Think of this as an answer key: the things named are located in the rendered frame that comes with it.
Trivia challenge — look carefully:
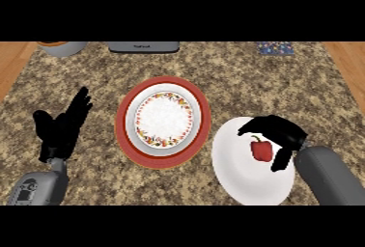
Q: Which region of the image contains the grey appliance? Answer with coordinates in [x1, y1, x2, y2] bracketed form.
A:
[106, 41, 181, 54]

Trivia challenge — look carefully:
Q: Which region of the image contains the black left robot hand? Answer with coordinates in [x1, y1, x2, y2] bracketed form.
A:
[30, 86, 94, 164]

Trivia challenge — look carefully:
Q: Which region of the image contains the red bell pepper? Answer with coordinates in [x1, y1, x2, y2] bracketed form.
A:
[249, 134, 274, 163]

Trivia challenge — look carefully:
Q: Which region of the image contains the blue patterned box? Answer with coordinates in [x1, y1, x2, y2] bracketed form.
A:
[255, 41, 296, 56]

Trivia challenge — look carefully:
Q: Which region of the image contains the grey pot with orange rim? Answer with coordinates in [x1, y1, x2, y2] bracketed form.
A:
[35, 41, 89, 58]

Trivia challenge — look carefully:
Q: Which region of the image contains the plain white plate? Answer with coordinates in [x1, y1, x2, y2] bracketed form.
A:
[211, 116, 296, 206]

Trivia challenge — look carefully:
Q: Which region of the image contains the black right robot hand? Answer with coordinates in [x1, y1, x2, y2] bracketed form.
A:
[236, 114, 308, 173]

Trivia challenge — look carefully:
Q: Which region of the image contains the white plate with floral rim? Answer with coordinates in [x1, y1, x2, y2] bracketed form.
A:
[123, 82, 200, 157]

